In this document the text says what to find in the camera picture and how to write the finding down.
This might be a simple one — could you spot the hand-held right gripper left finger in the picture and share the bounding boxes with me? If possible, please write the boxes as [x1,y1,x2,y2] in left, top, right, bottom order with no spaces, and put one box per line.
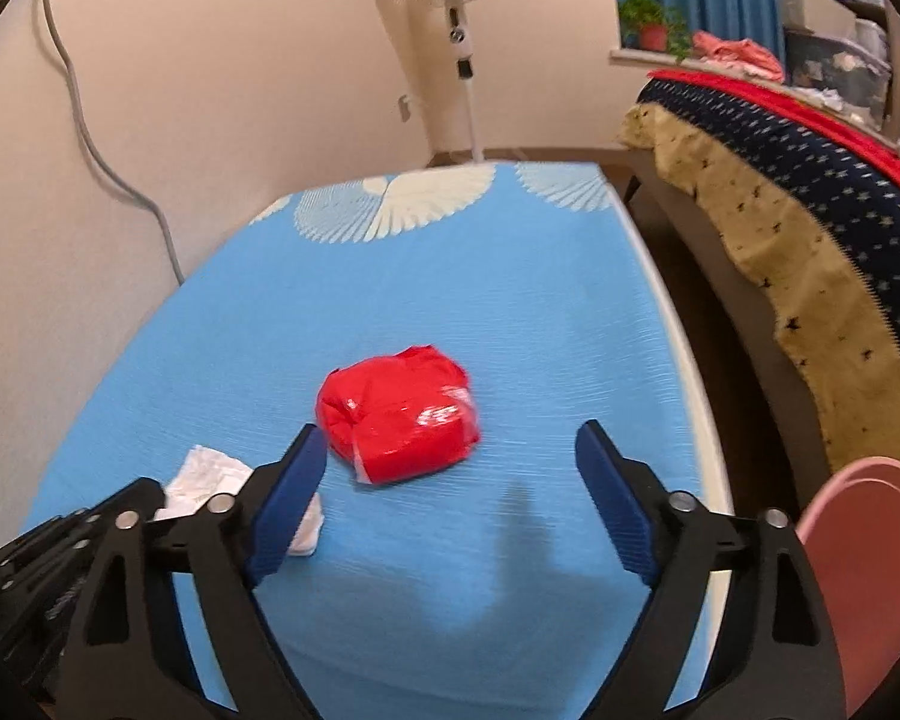
[56,424,329,720]

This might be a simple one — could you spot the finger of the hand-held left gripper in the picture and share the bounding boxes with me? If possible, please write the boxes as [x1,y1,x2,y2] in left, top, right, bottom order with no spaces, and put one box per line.
[94,477,170,524]

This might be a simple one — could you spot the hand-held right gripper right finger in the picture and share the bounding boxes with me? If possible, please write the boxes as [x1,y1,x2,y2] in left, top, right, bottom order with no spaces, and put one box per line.
[574,420,848,720]

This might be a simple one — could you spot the white tissue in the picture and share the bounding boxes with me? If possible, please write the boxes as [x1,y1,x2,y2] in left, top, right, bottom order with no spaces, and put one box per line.
[154,446,325,560]

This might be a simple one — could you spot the red plastic bag bundle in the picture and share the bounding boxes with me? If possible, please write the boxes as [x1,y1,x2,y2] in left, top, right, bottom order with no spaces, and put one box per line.
[315,343,483,487]

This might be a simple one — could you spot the pink plastic basin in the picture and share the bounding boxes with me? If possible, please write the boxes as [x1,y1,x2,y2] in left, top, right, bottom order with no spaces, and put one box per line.
[795,457,900,717]

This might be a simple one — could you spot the white folding table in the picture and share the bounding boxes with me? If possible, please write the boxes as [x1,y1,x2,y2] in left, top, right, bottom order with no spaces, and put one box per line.
[600,161,736,616]

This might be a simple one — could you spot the blue crane print tablecloth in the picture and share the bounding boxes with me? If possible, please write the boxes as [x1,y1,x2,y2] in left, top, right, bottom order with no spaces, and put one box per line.
[26,161,721,720]

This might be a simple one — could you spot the navy star bedsheet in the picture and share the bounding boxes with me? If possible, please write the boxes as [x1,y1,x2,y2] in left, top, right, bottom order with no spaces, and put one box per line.
[636,79,900,421]

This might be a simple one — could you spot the white windowsill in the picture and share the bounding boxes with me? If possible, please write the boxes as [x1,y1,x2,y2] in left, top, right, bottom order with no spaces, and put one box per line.
[607,45,698,72]

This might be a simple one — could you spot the white cloth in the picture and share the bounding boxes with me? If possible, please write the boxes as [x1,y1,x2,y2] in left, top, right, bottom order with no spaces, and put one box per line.
[802,86,871,121]

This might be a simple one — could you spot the pink folded clothing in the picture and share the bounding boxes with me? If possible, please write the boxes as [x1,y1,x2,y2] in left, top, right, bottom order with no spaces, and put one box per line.
[690,30,785,80]

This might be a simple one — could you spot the potted green plant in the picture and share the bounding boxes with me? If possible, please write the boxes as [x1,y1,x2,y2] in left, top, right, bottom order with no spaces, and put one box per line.
[616,0,692,61]

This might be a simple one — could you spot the clear plastic storage bin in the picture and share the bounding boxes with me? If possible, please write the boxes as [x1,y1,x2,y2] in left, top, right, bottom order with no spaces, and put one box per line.
[784,28,892,117]

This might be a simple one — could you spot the white standing fan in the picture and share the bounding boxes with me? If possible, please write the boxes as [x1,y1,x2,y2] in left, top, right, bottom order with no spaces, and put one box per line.
[361,0,517,166]

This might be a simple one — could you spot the white lidded container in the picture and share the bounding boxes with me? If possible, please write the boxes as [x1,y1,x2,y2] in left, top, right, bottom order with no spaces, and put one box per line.
[853,19,890,61]

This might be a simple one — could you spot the beige storage box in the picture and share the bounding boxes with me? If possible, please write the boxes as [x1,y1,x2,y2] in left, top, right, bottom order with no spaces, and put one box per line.
[776,0,860,38]

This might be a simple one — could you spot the grey cable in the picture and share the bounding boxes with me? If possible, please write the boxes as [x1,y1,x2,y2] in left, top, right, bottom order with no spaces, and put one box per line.
[41,0,188,290]

